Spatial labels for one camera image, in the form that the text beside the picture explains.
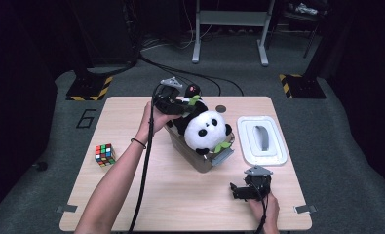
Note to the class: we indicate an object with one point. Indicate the grey translucent storage box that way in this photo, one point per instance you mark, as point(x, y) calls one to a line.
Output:
point(193, 159)

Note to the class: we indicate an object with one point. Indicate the dark round disc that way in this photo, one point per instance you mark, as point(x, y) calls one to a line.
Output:
point(220, 109)

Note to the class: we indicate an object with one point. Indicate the dark curtain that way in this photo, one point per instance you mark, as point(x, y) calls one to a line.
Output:
point(368, 81)
point(11, 97)

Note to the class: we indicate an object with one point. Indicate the small black round object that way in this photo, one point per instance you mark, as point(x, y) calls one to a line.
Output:
point(41, 166)

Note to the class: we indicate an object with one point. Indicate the light crumpled cloth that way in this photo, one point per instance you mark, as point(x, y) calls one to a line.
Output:
point(305, 9)

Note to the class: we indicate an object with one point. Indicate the black cabinet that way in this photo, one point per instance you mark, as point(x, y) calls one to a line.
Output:
point(108, 32)

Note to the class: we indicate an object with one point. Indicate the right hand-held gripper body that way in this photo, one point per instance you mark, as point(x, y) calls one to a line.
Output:
point(258, 185)

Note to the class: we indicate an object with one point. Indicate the person's right hand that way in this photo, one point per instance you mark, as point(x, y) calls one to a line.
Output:
point(271, 214)

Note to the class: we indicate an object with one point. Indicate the person's left hand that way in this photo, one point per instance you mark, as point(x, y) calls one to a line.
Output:
point(154, 125)

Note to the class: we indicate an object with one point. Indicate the black wristband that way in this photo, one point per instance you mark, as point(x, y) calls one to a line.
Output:
point(138, 142)

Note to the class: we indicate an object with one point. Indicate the grey metal table bracket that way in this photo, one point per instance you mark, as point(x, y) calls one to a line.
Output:
point(305, 209)
point(66, 208)

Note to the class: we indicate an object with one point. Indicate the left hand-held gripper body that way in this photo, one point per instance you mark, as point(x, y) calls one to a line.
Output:
point(167, 97)

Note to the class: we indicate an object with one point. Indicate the dark chair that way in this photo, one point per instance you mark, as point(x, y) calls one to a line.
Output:
point(302, 17)

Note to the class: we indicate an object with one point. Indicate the white metal stand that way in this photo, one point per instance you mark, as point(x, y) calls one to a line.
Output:
point(232, 18)

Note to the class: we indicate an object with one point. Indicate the panda plush toy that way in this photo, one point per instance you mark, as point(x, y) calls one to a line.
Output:
point(206, 130)

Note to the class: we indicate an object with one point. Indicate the black stand striped base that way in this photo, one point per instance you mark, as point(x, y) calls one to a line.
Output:
point(89, 87)
point(305, 87)

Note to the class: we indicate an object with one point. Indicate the multicoloured puzzle cube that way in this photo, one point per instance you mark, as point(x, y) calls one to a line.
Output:
point(105, 155)

